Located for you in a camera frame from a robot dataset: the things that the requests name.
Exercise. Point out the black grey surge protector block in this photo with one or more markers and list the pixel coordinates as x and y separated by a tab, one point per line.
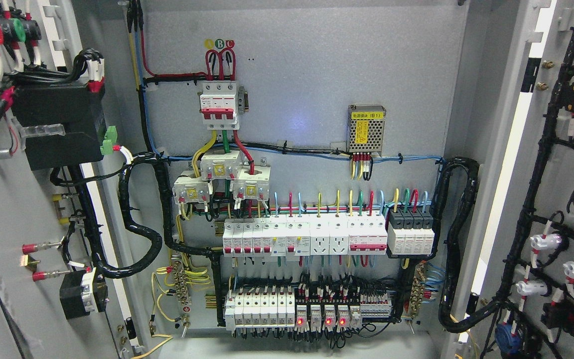
410	235

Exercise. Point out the white lower breaker row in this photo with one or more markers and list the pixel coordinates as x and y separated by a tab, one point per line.
260	309

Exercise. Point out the lower relay terminal row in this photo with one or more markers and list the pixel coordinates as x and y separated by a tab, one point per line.
327	307

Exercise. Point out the white current transformer group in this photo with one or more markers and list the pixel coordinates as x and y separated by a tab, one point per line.
220	171

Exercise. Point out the red white main breaker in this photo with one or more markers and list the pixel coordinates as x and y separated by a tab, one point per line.
219	104

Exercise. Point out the metal mesh power supply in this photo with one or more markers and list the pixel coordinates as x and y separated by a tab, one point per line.
366	124

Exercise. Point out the grey cabinet door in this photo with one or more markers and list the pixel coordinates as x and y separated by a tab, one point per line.
500	126
28	215

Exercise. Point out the white socket breaker row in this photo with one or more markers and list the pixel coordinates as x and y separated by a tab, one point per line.
302	235

